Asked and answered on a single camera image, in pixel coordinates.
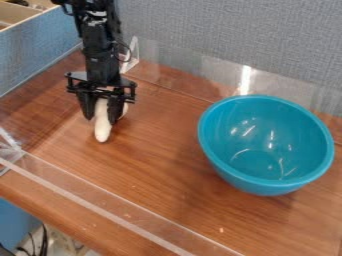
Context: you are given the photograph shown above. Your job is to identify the clear acrylic barrier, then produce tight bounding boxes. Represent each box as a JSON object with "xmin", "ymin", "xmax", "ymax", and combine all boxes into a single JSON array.
[
  {"xmin": 133, "ymin": 38, "xmax": 342, "ymax": 117},
  {"xmin": 0, "ymin": 126, "xmax": 243, "ymax": 256}
]

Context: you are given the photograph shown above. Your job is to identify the black cables under table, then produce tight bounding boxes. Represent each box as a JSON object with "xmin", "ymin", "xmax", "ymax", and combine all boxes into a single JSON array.
[{"xmin": 0, "ymin": 222, "xmax": 50, "ymax": 256}]

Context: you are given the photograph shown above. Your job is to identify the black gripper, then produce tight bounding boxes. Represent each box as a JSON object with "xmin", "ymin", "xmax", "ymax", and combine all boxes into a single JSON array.
[{"xmin": 65, "ymin": 56, "xmax": 136, "ymax": 124}]

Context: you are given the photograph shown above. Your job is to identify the blue plastic bowl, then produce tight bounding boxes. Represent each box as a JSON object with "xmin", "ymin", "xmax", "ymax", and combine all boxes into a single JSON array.
[{"xmin": 197, "ymin": 95, "xmax": 333, "ymax": 196}]

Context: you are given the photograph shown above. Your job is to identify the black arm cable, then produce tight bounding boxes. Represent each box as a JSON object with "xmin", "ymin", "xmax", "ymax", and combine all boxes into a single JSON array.
[{"xmin": 112, "ymin": 39, "xmax": 133, "ymax": 64}]

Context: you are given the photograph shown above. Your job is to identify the clear acrylic front barrier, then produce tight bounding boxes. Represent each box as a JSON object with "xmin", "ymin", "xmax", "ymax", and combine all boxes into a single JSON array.
[{"xmin": 0, "ymin": 126, "xmax": 243, "ymax": 256}]

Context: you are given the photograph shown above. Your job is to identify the clear acrylic back barrier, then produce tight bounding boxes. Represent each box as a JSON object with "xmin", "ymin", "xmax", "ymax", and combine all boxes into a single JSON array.
[{"xmin": 133, "ymin": 38, "xmax": 342, "ymax": 117}]

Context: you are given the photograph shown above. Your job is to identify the clear acrylic corner bracket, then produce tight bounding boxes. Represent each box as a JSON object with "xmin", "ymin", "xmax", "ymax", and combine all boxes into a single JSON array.
[{"xmin": 120, "ymin": 36, "xmax": 140, "ymax": 74}]

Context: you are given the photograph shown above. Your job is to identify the white brown-capped toy mushroom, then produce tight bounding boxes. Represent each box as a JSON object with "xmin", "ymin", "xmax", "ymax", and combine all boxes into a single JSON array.
[{"xmin": 92, "ymin": 98, "xmax": 130, "ymax": 144}]

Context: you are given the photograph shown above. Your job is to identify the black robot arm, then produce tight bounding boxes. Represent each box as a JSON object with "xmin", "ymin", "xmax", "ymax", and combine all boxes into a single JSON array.
[{"xmin": 50, "ymin": 0, "xmax": 137, "ymax": 124}]

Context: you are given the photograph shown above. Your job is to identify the wooden shelf box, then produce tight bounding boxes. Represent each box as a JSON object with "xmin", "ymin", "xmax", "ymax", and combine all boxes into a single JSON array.
[{"xmin": 0, "ymin": 0, "xmax": 72, "ymax": 34}]

